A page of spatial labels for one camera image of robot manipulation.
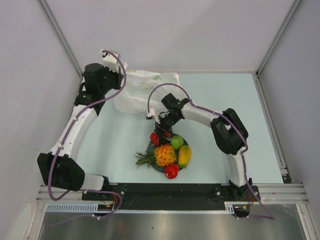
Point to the fake yellow green mango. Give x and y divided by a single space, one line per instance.
184 156

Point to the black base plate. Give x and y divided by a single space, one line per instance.
173 197

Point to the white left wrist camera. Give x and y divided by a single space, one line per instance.
109 61

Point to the white slotted cable duct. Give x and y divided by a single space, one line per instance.
96 208

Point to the fake red pepper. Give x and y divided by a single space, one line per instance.
171 171
167 141

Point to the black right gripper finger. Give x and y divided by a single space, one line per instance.
157 137
167 134

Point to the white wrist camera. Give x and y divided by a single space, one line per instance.
150 114
109 61

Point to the white plastic bag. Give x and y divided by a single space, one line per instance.
139 85

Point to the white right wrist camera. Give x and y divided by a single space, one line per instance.
150 114

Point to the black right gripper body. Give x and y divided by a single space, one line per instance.
166 122

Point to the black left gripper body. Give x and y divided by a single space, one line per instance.
111 80

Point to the fake pineapple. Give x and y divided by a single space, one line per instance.
161 156

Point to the fake green apple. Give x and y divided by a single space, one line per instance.
176 142

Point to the blue ceramic plate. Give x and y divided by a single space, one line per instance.
162 169

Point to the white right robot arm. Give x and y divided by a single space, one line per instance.
229 133

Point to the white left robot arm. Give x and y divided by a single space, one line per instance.
58 167

